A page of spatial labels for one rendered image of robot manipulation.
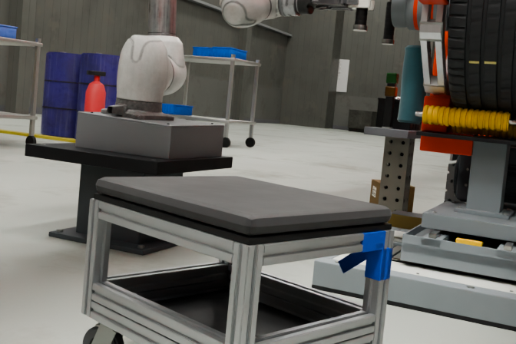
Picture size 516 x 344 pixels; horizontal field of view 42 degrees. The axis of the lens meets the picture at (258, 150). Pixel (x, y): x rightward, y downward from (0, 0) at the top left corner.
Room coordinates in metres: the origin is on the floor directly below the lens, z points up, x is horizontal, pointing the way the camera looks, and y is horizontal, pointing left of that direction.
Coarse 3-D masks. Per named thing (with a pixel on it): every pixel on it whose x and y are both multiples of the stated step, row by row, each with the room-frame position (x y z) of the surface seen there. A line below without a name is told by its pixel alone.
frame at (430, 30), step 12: (444, 12) 1.92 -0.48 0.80; (420, 24) 1.93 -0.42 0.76; (432, 24) 1.92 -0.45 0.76; (444, 24) 1.92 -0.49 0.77; (420, 36) 1.94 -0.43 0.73; (432, 36) 1.93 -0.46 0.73; (444, 36) 1.94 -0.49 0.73; (444, 48) 1.98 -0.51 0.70; (444, 60) 1.99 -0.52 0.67; (444, 72) 2.01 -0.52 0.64; (432, 84) 2.05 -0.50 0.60; (444, 84) 2.03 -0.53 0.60
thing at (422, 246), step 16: (416, 240) 1.89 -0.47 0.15; (432, 240) 1.87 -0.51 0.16; (448, 240) 1.98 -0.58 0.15; (464, 240) 1.84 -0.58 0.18; (480, 240) 2.04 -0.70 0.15; (496, 240) 2.07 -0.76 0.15; (400, 256) 1.91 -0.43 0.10; (416, 256) 1.89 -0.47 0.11; (432, 256) 1.87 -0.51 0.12; (448, 256) 1.85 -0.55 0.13; (464, 256) 1.83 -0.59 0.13; (480, 256) 1.82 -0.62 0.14; (496, 256) 1.80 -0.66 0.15; (512, 256) 1.78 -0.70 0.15; (480, 272) 1.81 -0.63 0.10; (496, 272) 1.80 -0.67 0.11; (512, 272) 1.78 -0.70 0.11
